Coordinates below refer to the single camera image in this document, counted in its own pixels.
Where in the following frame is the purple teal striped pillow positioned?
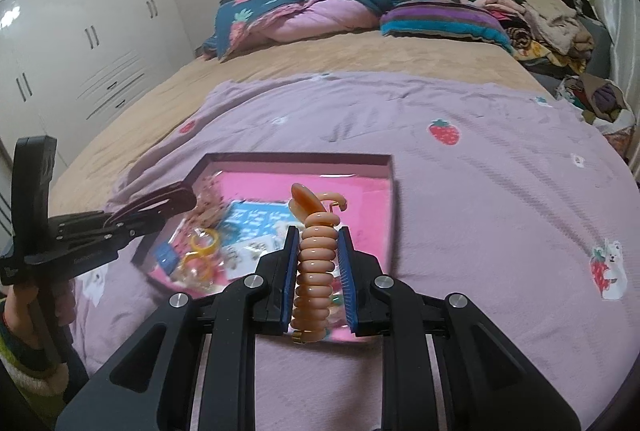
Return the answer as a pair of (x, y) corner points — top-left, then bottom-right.
(380, 0), (514, 55)

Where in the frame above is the white curtain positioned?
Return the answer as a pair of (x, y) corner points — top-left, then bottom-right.
(595, 0), (639, 112)

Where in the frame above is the tan bed sheet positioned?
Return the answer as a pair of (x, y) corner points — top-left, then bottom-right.
(49, 31), (543, 215)

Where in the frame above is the person's left hand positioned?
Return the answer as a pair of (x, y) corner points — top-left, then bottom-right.
(3, 283), (76, 350)

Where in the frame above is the yellow ring hair tie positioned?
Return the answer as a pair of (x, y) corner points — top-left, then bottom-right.
(179, 227), (222, 279)

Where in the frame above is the blue printed card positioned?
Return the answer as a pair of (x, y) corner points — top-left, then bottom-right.
(216, 200), (300, 249)

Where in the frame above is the navy pink floral quilt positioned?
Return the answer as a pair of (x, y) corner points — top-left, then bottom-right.
(202, 0), (396, 61)

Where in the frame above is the pile of clothes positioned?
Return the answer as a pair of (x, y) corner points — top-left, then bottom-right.
(460, 0), (612, 80)

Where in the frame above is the dark purple shallow box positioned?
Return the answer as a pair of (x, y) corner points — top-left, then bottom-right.
(132, 152), (395, 298)

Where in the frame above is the orange spiral hair clip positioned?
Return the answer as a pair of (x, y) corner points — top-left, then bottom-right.
(288, 183), (348, 344)

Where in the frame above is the lilac strawberry print blanket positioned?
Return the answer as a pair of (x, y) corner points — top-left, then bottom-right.
(100, 72), (639, 427)

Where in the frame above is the blue small hair clip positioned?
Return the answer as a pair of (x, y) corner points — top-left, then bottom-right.
(153, 241), (181, 276)

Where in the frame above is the bag of clothes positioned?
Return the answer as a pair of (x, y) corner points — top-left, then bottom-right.
(556, 73), (636, 135)

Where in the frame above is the maroon snap hair clip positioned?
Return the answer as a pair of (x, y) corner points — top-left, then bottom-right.
(104, 182), (196, 227)

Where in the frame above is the green striped sleeve forearm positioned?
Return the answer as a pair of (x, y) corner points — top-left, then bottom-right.
(1, 300), (70, 429)

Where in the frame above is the white wardrobe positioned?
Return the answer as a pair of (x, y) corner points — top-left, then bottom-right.
(1, 0), (193, 171)

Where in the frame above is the brown dotted fabric bow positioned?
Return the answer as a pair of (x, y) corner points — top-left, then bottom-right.
(186, 175), (230, 229)

